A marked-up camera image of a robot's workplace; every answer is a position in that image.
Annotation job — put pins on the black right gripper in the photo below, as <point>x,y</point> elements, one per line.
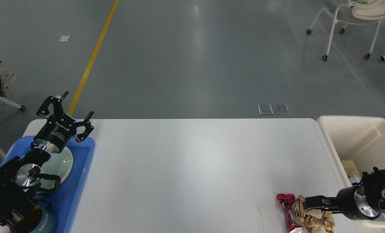
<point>351,202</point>

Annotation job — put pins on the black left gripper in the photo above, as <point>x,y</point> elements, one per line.
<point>57,133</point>

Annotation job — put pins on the brown paper ball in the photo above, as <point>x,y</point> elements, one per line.
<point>313,220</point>

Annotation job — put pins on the red white crushed can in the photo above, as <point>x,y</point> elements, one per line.
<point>287,200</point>

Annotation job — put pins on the light green plate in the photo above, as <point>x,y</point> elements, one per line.
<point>63,160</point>

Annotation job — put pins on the large brown paper bag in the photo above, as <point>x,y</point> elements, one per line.
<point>350,168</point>

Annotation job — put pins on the dark green mug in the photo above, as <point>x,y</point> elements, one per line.
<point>39,220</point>

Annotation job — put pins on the pink ribbed mug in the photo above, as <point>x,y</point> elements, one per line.
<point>5,229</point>

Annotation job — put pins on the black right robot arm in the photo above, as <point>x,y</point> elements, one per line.
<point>374,188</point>

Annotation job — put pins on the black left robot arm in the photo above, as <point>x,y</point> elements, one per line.
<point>21,178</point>

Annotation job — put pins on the pink plate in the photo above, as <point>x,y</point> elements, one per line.
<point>66,176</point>

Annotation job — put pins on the beige plastic bin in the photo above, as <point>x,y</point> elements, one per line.
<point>360,139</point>

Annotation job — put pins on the right floor outlet plate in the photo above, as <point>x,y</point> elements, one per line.
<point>282,109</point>

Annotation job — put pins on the floor outlet plate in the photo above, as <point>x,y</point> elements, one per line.
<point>282,109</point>
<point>265,109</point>

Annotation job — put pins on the left floor outlet plate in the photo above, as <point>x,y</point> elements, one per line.
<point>265,109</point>

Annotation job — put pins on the white chair on casters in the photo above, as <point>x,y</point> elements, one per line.
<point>352,12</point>

